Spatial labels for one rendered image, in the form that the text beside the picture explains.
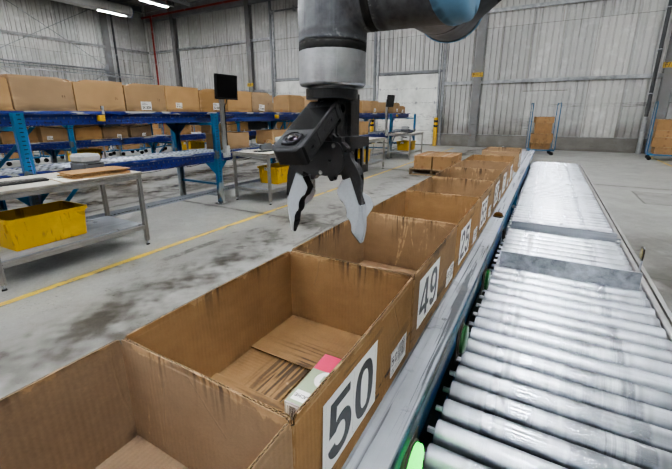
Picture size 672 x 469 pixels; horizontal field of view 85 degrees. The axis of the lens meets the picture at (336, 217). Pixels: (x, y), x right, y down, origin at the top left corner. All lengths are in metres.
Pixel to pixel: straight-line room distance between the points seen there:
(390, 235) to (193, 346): 0.68
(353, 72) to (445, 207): 1.06
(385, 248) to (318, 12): 0.81
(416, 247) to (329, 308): 0.40
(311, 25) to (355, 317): 0.56
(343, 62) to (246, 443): 0.46
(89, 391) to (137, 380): 0.05
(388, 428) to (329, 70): 0.52
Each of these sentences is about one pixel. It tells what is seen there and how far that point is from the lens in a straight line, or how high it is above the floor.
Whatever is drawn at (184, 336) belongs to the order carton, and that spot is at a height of 1.00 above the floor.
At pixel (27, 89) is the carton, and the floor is 1.59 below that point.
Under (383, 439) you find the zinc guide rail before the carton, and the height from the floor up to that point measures 0.89.
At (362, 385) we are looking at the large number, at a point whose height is 0.97.
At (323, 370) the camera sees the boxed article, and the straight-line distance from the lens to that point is 0.69.
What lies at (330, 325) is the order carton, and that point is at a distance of 0.86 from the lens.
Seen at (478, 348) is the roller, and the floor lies 0.74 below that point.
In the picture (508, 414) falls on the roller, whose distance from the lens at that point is 0.95.
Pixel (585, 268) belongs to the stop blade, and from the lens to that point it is 1.67.
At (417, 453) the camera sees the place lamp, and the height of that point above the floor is 0.84.
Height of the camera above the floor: 1.35
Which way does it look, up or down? 16 degrees down
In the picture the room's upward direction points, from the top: straight up
